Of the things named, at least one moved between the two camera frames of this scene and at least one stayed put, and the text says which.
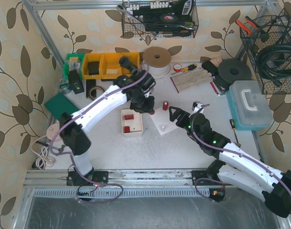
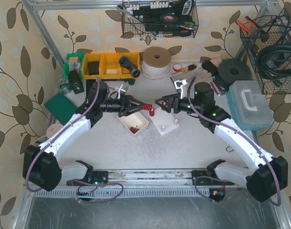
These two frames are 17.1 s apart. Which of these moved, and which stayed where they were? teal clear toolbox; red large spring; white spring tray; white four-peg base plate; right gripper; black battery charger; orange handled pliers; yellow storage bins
Moved: right gripper; white spring tray
Stayed: orange handled pliers; red large spring; yellow storage bins; black battery charger; teal clear toolbox; white four-peg base plate
